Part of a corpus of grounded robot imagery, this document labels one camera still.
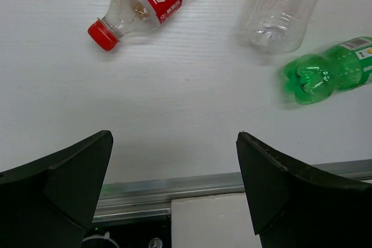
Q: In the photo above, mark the clear plastic bottle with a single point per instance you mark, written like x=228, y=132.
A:
x=278, y=26

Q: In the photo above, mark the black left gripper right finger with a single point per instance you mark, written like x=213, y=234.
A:
x=294, y=204

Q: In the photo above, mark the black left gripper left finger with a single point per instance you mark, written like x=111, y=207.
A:
x=50, y=202

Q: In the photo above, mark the green plastic bottle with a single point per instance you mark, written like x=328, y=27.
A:
x=313, y=78

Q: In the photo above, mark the red label cola bottle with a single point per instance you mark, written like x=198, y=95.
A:
x=126, y=17

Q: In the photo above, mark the aluminium table edge rail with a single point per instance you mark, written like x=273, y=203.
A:
x=146, y=199

